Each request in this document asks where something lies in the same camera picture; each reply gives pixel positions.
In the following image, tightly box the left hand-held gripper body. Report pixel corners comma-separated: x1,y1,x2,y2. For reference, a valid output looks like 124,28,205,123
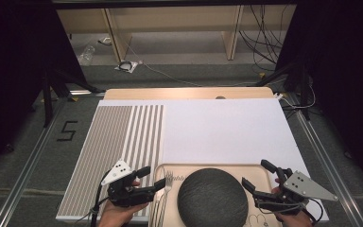
101,159,148,208

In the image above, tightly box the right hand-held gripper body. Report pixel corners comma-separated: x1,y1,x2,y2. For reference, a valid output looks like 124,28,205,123
253,166,340,216

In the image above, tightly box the beige tray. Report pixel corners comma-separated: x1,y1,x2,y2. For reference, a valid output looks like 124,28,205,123
149,163,284,227

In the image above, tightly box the silver fork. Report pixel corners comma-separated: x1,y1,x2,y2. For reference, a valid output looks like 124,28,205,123
156,169,175,227

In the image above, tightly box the silver knife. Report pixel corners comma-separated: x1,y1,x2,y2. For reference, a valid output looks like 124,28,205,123
149,165,166,227

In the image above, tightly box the round black plate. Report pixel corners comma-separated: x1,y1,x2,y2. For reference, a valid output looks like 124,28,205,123
176,167,250,227

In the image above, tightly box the person's right hand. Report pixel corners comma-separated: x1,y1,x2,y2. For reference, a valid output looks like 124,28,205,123
271,184,315,227

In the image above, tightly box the person's left hand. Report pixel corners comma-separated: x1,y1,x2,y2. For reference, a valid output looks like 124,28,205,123
97,200,150,227

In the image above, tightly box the striped placemat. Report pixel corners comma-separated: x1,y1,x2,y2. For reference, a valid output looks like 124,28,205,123
56,104,164,219

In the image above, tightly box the white board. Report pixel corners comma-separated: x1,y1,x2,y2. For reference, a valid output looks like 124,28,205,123
97,98,330,221

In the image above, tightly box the wooden table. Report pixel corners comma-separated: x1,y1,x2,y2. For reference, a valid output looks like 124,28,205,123
103,87,275,101

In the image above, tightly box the black tripod stand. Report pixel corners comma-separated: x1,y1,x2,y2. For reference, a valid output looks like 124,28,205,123
42,65,106,128
254,59,314,121

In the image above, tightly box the clear plastic bag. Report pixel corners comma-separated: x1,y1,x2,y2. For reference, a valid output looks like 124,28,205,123
77,44,96,66

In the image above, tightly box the black curtain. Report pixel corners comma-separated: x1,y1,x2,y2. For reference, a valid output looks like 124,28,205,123
274,0,363,198
0,0,88,179

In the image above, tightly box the beige background desk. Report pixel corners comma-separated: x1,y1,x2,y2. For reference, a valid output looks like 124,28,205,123
56,4,297,62

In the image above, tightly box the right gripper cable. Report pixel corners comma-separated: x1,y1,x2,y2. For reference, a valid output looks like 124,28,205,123
257,196,325,222

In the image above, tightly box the aluminium rail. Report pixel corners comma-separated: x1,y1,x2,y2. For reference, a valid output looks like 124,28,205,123
0,90,107,227
283,93,363,227

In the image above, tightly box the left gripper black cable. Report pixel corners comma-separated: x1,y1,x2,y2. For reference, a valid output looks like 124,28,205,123
75,169,112,227

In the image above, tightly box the white cable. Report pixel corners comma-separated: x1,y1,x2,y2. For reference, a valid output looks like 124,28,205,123
277,84,317,111

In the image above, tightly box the white packet with black ring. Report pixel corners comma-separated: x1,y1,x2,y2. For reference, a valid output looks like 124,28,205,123
114,60,139,75

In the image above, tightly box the bundle of black cables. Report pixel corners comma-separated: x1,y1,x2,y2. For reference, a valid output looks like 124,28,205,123
238,4,285,72

